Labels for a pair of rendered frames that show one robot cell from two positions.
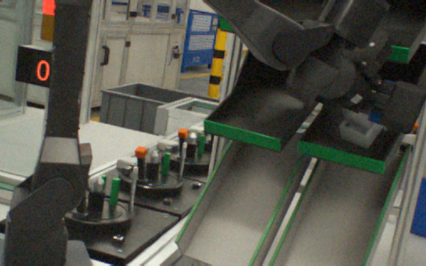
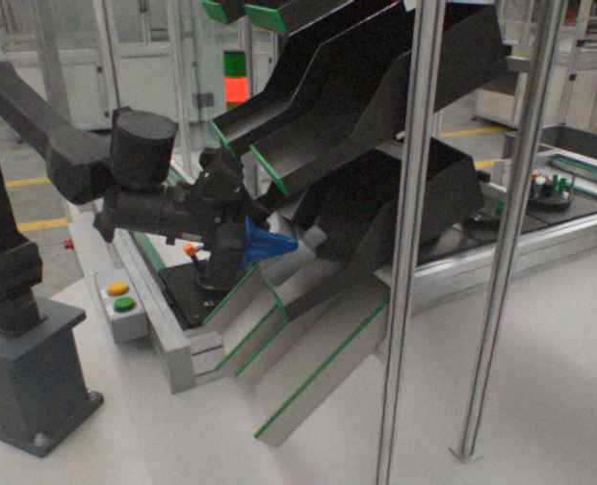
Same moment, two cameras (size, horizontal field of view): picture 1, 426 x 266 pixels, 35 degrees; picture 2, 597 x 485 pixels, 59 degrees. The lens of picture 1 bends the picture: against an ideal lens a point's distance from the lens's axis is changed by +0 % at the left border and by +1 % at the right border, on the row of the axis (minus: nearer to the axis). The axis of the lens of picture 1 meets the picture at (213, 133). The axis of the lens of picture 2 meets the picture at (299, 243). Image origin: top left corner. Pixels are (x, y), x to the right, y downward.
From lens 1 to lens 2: 0.86 m
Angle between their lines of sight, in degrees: 45
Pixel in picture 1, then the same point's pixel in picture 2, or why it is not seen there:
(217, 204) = (260, 296)
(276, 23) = (55, 159)
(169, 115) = (505, 170)
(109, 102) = (510, 145)
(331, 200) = (331, 324)
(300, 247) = (285, 363)
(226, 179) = not seen: hidden behind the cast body
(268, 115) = not seen: hidden behind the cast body
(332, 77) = (110, 218)
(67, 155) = not seen: outside the picture
